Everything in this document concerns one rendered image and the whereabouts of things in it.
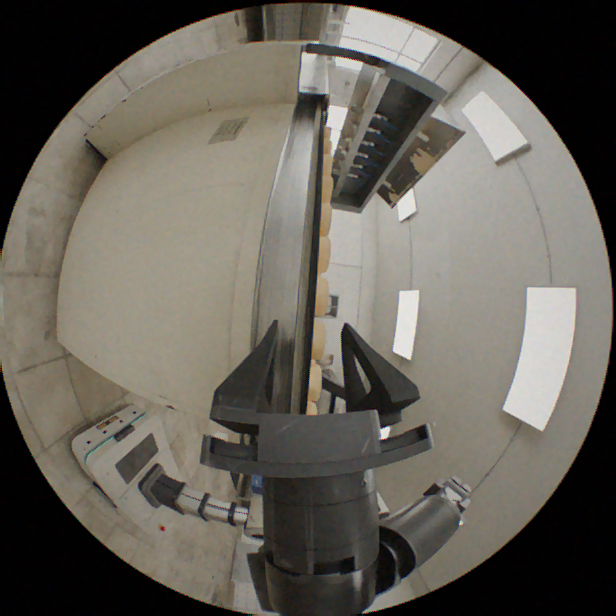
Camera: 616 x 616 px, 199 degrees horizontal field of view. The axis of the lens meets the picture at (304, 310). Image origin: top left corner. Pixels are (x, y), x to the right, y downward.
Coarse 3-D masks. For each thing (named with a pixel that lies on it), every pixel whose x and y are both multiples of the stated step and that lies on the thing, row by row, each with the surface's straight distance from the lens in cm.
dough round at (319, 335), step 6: (318, 324) 22; (318, 330) 21; (324, 330) 21; (318, 336) 21; (324, 336) 21; (318, 342) 21; (324, 342) 21; (312, 348) 21; (318, 348) 21; (324, 348) 21; (312, 354) 21; (318, 354) 21
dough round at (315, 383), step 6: (312, 366) 23; (318, 366) 23; (312, 372) 22; (318, 372) 22; (312, 378) 22; (318, 378) 22; (312, 384) 22; (318, 384) 22; (312, 390) 22; (318, 390) 22; (312, 396) 23; (318, 396) 23
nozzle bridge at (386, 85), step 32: (384, 64) 58; (352, 96) 88; (384, 96) 66; (416, 96) 68; (352, 128) 73; (384, 128) 71; (416, 128) 63; (352, 160) 73; (384, 160) 75; (352, 192) 94
